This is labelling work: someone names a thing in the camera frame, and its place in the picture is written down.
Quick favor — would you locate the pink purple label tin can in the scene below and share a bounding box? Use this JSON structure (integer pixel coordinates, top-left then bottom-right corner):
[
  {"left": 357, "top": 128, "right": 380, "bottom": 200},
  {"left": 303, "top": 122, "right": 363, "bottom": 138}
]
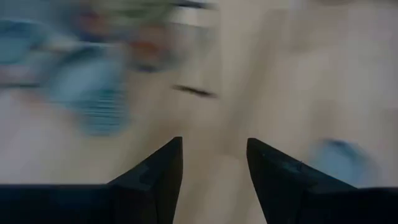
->
[{"left": 307, "top": 138, "right": 379, "bottom": 187}]

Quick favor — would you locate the blue striped label tin can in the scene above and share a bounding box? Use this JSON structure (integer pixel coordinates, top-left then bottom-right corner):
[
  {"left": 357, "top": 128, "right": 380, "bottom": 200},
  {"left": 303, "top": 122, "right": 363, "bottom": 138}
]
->
[{"left": 46, "top": 46, "right": 131, "bottom": 138}]

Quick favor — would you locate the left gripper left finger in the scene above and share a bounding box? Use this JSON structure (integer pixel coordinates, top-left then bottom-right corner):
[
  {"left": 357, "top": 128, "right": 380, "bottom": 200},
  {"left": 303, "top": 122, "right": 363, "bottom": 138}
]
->
[{"left": 0, "top": 136, "right": 184, "bottom": 224}]

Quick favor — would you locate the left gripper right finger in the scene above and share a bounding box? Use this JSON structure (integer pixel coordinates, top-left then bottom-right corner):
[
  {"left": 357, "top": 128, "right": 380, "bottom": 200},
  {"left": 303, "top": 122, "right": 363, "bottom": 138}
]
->
[{"left": 246, "top": 137, "right": 398, "bottom": 224}]

